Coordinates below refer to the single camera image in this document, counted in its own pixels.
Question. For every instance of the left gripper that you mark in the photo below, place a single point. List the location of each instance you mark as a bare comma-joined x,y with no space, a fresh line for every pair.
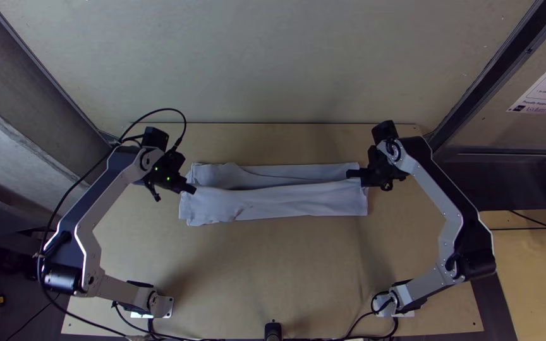
178,179

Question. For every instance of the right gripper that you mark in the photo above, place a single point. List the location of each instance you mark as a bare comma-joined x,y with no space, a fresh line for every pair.
375,174

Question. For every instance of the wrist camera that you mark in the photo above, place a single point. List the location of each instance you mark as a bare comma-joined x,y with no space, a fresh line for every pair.
375,155
173,157

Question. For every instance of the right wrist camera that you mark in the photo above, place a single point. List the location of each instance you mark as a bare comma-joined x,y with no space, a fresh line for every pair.
375,155

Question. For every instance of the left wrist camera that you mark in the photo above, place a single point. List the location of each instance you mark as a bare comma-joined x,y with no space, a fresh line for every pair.
173,157

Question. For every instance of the white t-shirt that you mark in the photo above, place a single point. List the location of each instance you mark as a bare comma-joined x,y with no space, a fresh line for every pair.
277,201

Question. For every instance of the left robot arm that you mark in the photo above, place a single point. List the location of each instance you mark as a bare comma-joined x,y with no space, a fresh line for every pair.
88,213

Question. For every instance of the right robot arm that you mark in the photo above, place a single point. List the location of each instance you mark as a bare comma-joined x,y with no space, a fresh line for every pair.
443,203

